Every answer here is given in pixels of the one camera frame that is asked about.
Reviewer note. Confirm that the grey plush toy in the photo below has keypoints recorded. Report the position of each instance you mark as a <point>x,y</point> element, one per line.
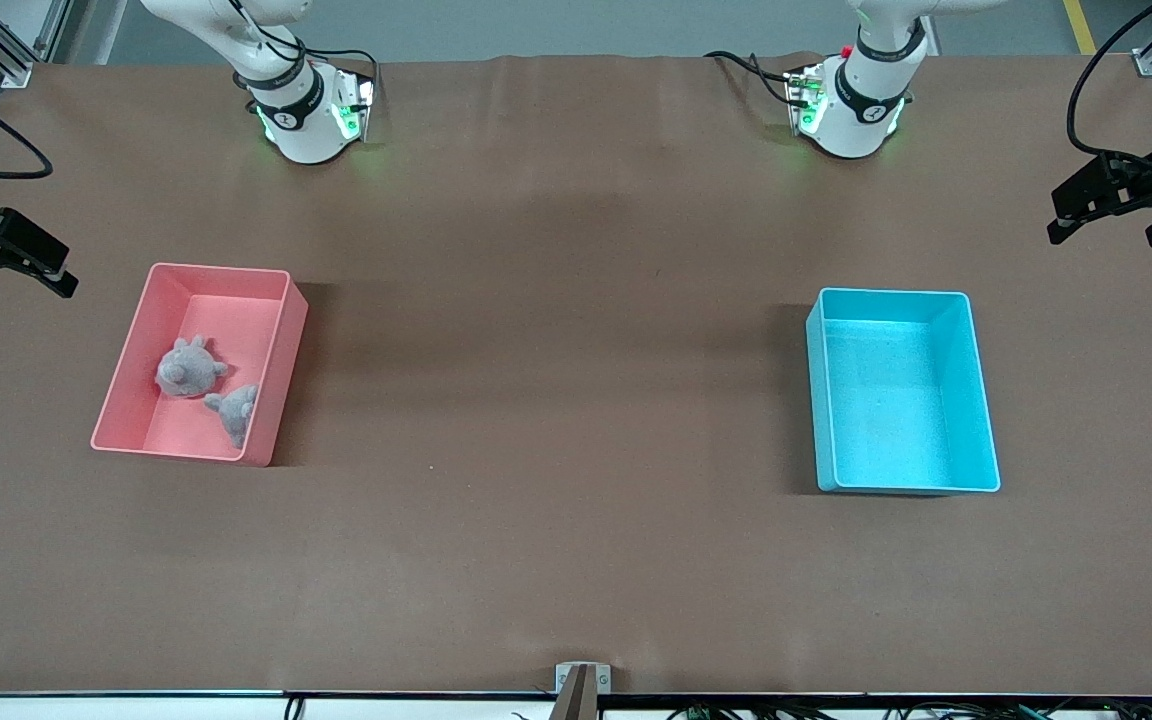
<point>236,412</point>
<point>186,370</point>

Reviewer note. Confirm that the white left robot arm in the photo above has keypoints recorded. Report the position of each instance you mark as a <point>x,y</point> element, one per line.
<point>856,100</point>

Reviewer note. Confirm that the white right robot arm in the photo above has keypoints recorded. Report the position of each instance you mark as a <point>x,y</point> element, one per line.
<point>296,120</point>

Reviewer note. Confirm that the pink plastic box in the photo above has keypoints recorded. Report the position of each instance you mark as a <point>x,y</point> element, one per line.
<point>226,320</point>

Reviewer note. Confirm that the blue plastic box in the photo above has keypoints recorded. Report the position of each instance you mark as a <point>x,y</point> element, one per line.
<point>886,400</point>

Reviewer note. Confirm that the brown table cover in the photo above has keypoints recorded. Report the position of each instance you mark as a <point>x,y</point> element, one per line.
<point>576,560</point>

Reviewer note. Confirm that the metal base connector bracket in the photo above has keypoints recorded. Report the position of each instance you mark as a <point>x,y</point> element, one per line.
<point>798,90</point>
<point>361,100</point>

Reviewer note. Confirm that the white table edge rail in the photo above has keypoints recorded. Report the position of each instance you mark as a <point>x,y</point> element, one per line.
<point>86,708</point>

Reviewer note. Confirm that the small metal mounting bracket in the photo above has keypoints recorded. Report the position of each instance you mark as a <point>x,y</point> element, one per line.
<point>564,680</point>

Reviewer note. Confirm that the brown camera post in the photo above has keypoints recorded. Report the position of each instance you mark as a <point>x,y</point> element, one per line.
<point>576,700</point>

